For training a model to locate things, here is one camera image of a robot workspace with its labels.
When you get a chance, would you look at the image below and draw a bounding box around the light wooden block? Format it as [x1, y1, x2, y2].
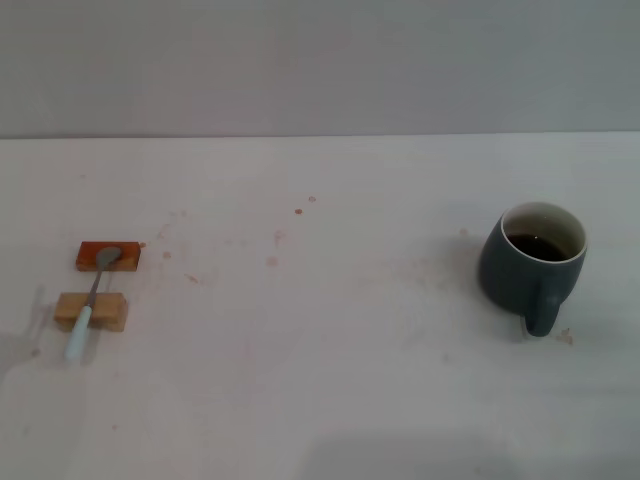
[53, 292, 129, 333]

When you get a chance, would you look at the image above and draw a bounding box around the grey ceramic coffee cup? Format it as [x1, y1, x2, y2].
[477, 201, 589, 339]

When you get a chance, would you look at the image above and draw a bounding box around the reddish brown wooden block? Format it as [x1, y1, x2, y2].
[74, 240, 142, 273]

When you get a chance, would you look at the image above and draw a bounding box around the blue handled metal spoon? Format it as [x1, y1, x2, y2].
[63, 246, 123, 362]

